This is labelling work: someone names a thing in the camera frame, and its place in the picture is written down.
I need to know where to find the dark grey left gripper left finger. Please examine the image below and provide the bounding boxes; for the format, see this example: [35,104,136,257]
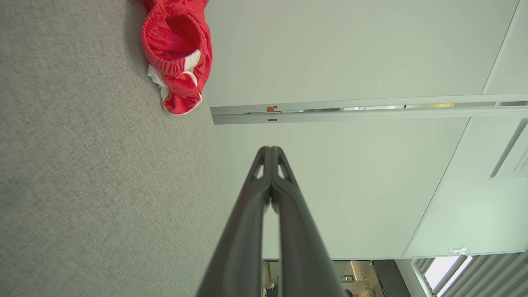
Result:
[197,146,271,297]

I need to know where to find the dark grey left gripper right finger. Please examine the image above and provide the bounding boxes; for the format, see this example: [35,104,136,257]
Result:
[271,146,346,297]

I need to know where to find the red shorts with white trim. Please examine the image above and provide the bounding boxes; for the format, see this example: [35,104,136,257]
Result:
[141,0,213,115]

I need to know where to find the window with grey blinds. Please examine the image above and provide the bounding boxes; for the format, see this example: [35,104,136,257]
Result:
[410,250,528,297]

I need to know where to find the grey metal partition post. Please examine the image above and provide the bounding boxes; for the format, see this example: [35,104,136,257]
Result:
[210,94,528,125]

